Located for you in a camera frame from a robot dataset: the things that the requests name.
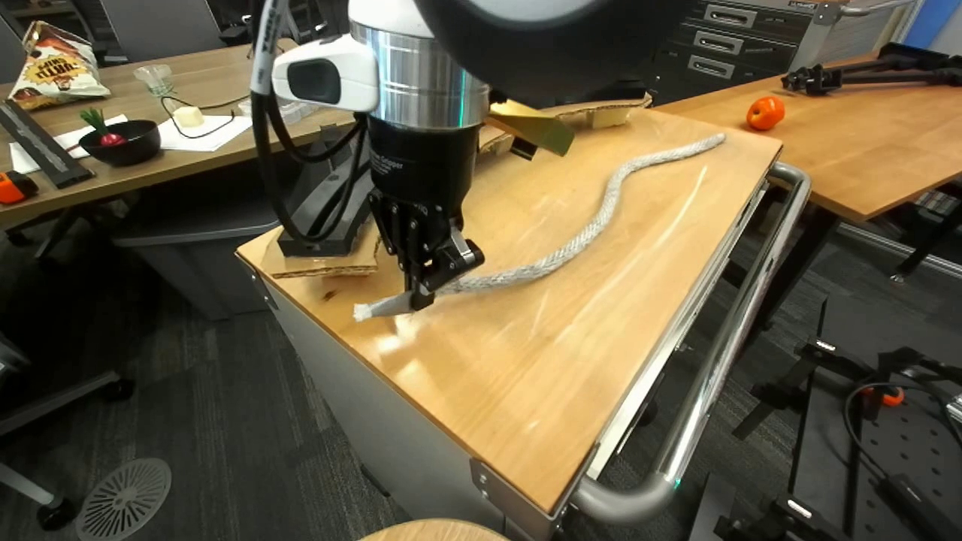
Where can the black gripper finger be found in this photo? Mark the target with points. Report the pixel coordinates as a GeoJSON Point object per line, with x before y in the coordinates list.
{"type": "Point", "coordinates": [419, 270]}
{"type": "Point", "coordinates": [454, 258]}

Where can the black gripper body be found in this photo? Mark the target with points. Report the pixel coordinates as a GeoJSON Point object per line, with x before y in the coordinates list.
{"type": "Point", "coordinates": [424, 176]}

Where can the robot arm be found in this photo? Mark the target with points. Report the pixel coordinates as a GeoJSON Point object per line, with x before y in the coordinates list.
{"type": "Point", "coordinates": [432, 69]}

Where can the curved black wooden track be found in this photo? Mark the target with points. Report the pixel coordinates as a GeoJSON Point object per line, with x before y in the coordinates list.
{"type": "Point", "coordinates": [330, 266]}

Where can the grey cart with wooden top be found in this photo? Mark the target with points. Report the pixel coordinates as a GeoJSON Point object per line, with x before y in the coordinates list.
{"type": "Point", "coordinates": [379, 439]}

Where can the white paper sheet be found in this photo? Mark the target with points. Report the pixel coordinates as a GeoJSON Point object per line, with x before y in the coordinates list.
{"type": "Point", "coordinates": [213, 135]}

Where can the wooden desk with clutter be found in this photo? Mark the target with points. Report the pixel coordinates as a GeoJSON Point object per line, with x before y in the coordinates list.
{"type": "Point", "coordinates": [198, 76]}

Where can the round wooden stool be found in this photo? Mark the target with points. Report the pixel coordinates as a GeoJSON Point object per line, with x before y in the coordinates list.
{"type": "Point", "coordinates": [432, 534]}

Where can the black bowl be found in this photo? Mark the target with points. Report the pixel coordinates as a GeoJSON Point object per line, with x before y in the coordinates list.
{"type": "Point", "coordinates": [136, 149]}

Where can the orange toy fruit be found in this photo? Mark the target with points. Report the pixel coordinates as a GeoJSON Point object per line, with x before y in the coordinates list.
{"type": "Point", "coordinates": [763, 112]}

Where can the dark drawer cabinet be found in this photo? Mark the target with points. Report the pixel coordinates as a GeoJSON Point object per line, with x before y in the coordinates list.
{"type": "Point", "coordinates": [740, 46]}

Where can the round perforated floor vent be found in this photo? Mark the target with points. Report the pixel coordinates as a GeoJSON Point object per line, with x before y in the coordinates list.
{"type": "Point", "coordinates": [125, 498]}

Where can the office chair base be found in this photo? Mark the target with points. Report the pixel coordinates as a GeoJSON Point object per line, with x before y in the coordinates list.
{"type": "Point", "coordinates": [61, 399]}

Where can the chips bag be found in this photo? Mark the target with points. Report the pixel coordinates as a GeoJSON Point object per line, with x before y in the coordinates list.
{"type": "Point", "coordinates": [55, 69]}

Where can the long black bar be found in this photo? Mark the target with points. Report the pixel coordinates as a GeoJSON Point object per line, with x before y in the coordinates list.
{"type": "Point", "coordinates": [41, 145]}

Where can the black folded tripod tool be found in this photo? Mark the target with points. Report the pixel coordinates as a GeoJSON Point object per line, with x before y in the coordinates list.
{"type": "Point", "coordinates": [811, 80]}

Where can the small orange object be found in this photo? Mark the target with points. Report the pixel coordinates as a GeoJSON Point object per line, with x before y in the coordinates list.
{"type": "Point", "coordinates": [6, 190]}

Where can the wooden desk with orange fruit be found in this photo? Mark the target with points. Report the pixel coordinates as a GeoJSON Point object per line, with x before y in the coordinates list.
{"type": "Point", "coordinates": [873, 138]}

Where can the orange clamp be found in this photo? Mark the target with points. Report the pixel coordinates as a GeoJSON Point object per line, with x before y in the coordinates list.
{"type": "Point", "coordinates": [889, 396]}

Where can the black optical breadboard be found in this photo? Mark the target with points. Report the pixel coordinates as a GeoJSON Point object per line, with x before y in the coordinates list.
{"type": "Point", "coordinates": [903, 452]}

